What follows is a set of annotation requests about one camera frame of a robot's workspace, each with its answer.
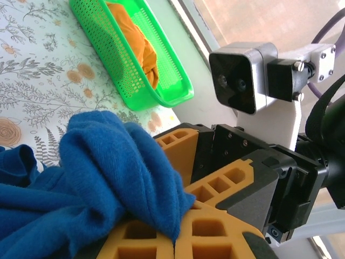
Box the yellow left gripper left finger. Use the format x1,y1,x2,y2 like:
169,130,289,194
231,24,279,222
95,220,175,259

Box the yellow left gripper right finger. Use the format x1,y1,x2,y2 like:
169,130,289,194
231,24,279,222
175,201,280,259

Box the blue t-shirt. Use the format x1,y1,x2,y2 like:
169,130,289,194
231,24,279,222
0,110,196,259

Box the green plastic mesh basket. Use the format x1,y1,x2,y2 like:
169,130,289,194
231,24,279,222
68,0,195,111

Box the orange-yellow garment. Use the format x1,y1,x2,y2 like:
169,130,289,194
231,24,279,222
105,1,160,88

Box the floral print tablecloth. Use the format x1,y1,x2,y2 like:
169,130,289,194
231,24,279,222
0,0,181,168

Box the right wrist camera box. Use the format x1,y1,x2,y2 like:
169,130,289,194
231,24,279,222
209,42,280,117

